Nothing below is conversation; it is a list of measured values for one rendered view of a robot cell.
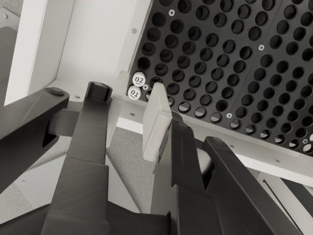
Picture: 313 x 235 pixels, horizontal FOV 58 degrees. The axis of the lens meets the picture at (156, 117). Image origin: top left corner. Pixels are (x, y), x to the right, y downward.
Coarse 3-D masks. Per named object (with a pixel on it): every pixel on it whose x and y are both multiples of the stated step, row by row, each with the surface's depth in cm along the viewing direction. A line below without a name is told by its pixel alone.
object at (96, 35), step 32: (96, 0) 31; (128, 0) 31; (96, 32) 32; (64, 64) 33; (96, 64) 33; (128, 96) 35; (128, 128) 30; (192, 128) 35; (224, 128) 37; (256, 160) 32; (288, 160) 36
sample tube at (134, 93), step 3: (132, 87) 27; (135, 87) 27; (138, 87) 28; (129, 90) 27; (132, 90) 27; (135, 90) 27; (138, 90) 27; (129, 93) 27; (132, 93) 27; (135, 93) 27; (138, 93) 27; (129, 96) 27; (132, 96) 27; (135, 96) 27; (138, 96) 27; (135, 99) 27
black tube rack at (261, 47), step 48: (192, 0) 25; (240, 0) 26; (288, 0) 26; (144, 48) 30; (192, 48) 30; (240, 48) 27; (288, 48) 30; (144, 96) 28; (192, 96) 32; (240, 96) 29; (288, 96) 30; (288, 144) 31
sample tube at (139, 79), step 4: (136, 72) 28; (140, 72) 27; (136, 76) 26; (140, 76) 26; (144, 76) 27; (136, 80) 27; (140, 80) 27; (144, 80) 27; (136, 84) 27; (140, 84) 27
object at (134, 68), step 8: (152, 8) 26; (168, 8) 26; (152, 16) 26; (168, 16) 26; (152, 24) 26; (144, 32) 26; (160, 32) 26; (144, 40) 26; (160, 40) 27; (136, 56) 27; (144, 56) 27; (152, 56) 27; (136, 64) 27; (152, 64) 27; (144, 72) 28; (128, 88) 28
